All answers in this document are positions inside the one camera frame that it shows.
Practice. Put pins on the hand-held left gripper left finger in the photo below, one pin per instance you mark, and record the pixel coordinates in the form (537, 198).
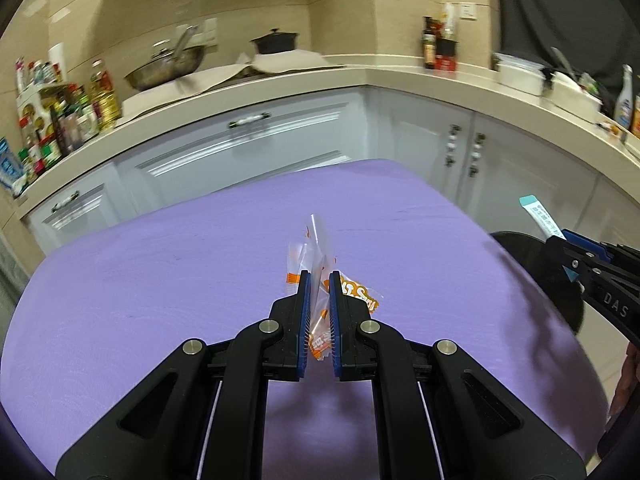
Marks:
(303, 330)

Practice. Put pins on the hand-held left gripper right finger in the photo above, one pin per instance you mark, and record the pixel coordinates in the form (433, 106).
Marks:
(336, 330)

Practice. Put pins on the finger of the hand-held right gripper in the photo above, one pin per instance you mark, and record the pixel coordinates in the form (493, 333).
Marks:
(575, 262)
(587, 244)

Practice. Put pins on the waste bin with black bag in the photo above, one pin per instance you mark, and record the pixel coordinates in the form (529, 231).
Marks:
(525, 265)

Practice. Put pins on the light blue tube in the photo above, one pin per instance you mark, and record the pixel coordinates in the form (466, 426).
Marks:
(540, 215)

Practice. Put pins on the clear wrapper with orange print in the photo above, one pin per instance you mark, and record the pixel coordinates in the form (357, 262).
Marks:
(320, 250)

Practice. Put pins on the person's right hand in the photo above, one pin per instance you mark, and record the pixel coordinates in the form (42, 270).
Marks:
(627, 380)

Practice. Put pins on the orange dish soap bottle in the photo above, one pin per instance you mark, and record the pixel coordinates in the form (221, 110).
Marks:
(636, 120)

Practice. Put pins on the purple tablecloth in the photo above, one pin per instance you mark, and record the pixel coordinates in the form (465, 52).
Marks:
(175, 270)

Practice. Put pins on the white lidded container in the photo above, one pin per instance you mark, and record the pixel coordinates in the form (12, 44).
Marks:
(575, 100)
(520, 76)

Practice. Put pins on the white spray bottle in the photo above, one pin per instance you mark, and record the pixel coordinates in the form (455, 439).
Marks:
(624, 102)

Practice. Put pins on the green packet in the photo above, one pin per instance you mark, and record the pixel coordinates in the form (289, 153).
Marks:
(590, 85)

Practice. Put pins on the steel ladle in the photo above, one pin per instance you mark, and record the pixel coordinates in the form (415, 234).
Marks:
(562, 60)

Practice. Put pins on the red boxes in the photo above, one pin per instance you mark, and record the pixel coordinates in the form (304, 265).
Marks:
(446, 63)

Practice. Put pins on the black curtain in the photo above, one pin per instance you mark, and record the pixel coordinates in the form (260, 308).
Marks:
(560, 5)

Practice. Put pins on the dark glass oil bottle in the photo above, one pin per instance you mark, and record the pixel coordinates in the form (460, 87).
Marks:
(429, 47)

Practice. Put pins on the black cooking pot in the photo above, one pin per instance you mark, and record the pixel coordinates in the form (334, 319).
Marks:
(274, 42)

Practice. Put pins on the steel wok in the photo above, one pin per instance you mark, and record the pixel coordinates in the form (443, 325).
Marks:
(165, 70)

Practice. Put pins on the yellow cooking oil bottle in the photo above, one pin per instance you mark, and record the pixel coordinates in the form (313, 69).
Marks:
(106, 100)

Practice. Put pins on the group of condiment bottles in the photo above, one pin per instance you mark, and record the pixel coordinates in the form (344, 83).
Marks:
(50, 120)

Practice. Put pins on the blue and white packet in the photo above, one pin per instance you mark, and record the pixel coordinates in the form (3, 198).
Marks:
(11, 167)

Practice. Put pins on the white wall outlet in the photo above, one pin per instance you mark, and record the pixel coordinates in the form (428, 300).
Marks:
(467, 11)

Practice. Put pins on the white wall switch panel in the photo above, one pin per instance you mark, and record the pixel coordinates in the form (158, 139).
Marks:
(207, 31)

